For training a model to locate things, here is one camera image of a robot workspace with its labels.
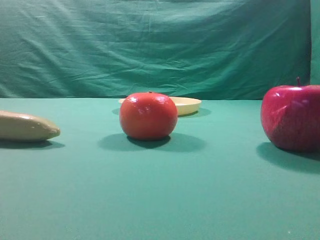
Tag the yellow plate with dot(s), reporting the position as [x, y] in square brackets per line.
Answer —
[187, 105]

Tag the red apple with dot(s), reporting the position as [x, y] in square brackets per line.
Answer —
[290, 117]

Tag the green backdrop cloth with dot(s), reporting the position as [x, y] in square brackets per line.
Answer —
[205, 49]

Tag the pale yellow banana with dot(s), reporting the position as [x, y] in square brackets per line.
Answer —
[25, 127]

